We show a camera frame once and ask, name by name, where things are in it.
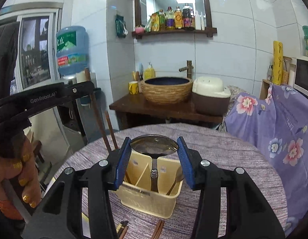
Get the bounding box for woven basin sink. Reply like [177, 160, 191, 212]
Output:
[140, 77, 193, 105]

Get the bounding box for purple floral cloth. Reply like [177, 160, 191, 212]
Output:
[225, 84, 308, 235]

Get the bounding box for left hand yellow nails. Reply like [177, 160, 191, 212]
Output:
[0, 136, 41, 221]

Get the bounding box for striped purple tablecloth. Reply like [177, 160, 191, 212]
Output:
[45, 136, 285, 238]

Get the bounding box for yellow paper roll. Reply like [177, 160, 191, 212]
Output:
[272, 40, 284, 85]

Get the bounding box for brown wooden chopstick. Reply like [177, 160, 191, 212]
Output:
[151, 219, 162, 239]
[154, 220, 165, 239]
[118, 225, 129, 239]

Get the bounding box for green hanging packet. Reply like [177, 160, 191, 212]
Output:
[115, 15, 129, 38]

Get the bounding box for water dispenser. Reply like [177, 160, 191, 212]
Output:
[57, 72, 105, 145]

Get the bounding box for yellow soap bottle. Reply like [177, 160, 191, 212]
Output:
[144, 62, 155, 80]

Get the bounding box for large dark metal ladle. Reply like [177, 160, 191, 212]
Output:
[130, 134, 178, 192]

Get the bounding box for small silver metal spoon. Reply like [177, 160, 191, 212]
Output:
[166, 166, 184, 195]

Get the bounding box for wooden stool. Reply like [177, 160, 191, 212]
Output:
[32, 140, 45, 163]

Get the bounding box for blue water jug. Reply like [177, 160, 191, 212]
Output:
[56, 26, 89, 76]

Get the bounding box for cream plastic utensil holder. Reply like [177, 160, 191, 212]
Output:
[115, 151, 183, 219]

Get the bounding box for wooden framed mirror shelf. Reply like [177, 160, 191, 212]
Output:
[132, 0, 217, 39]

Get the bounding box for window with white frame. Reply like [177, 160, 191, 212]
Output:
[15, 11, 59, 92]

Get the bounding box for yellow mug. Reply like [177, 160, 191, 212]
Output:
[129, 81, 139, 95]

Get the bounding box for white microwave oven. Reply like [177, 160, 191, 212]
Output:
[294, 56, 308, 97]

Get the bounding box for black chopstick gold band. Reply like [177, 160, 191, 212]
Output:
[116, 221, 129, 234]

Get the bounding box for cream brown rice cooker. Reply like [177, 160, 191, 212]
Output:
[192, 76, 231, 116]

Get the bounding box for bronze faucet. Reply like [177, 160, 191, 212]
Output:
[178, 61, 193, 79]

